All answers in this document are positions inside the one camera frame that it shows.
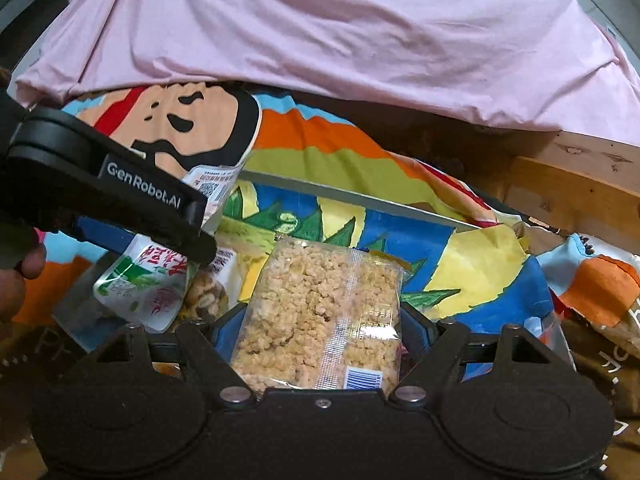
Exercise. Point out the person's left hand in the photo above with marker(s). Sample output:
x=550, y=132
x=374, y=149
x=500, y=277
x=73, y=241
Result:
x=15, y=292

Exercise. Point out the white green tofu packet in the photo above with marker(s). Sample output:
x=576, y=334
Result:
x=145, y=290

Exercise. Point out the clear rice crisp packet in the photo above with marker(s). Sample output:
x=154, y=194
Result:
x=310, y=310

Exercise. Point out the printed blanket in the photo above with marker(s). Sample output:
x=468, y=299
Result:
x=320, y=135

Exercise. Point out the dinosaur print metal tray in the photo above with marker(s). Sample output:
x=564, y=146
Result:
x=465, y=260

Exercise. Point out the wooden bed frame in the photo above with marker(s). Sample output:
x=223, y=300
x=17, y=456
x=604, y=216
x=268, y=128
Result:
x=575, y=180

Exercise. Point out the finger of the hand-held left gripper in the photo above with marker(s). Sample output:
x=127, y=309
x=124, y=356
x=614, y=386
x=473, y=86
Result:
x=102, y=237
x=150, y=200

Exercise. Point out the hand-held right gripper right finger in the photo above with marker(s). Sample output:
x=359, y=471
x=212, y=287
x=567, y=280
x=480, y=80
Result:
x=417, y=332

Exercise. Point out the clear nut bar packet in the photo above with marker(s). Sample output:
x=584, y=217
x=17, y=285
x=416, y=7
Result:
x=205, y=292

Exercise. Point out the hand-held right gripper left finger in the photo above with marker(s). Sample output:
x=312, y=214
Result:
x=227, y=327

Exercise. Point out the pink quilt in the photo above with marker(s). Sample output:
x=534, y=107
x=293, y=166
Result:
x=325, y=30

